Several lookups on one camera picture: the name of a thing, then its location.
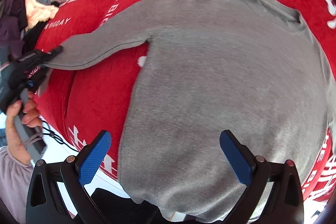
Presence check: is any grey knit sweater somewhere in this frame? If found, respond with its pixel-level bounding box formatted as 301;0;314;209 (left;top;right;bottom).
49;0;335;222

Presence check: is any lilac sleeve left forearm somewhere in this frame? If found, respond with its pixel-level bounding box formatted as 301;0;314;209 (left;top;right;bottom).
1;146;33;223

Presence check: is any pile of dark clothes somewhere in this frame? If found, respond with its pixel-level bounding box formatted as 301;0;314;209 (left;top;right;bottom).
1;0;59;57

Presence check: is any person's left hand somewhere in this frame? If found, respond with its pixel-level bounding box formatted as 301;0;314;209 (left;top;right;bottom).
5;92;42;165

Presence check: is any red printed bed blanket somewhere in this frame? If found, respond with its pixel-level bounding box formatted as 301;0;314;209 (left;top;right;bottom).
24;0;336;202

